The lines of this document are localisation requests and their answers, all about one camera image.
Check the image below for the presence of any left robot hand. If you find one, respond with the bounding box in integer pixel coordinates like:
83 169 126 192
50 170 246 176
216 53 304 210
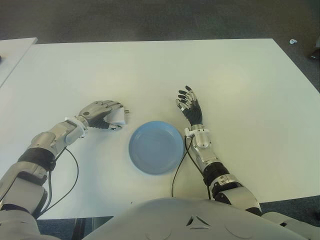
77 99 125 132

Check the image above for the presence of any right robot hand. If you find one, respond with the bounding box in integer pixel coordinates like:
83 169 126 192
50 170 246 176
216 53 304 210
175 84 204 127

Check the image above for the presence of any white charger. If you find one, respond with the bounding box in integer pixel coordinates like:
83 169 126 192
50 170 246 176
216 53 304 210
106 106 131 126

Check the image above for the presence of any blue plate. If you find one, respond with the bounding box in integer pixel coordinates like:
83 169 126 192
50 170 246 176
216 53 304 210
128 120 186 176

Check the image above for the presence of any white side table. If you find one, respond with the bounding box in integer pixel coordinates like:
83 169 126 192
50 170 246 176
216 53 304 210
0 37 38 89

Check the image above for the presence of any silver robot torso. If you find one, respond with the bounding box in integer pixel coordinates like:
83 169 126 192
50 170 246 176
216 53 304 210
82 196 303 240

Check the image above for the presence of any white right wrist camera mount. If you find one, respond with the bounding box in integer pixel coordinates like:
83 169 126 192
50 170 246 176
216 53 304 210
184 126 210 138

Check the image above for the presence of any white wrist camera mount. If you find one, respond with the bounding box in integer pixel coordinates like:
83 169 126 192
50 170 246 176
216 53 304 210
64 116 89 138
184 126 210 138

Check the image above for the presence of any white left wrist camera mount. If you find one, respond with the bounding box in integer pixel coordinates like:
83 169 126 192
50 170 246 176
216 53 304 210
64 116 89 138

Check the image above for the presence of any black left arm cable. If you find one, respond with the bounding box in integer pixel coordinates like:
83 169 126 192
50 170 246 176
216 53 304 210
37 144 80 218

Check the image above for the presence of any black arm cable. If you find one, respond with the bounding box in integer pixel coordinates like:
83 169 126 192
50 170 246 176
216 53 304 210
171 133 211 201
37 144 80 218

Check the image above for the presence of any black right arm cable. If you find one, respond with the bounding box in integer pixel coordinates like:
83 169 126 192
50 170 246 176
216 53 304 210
171 133 211 201

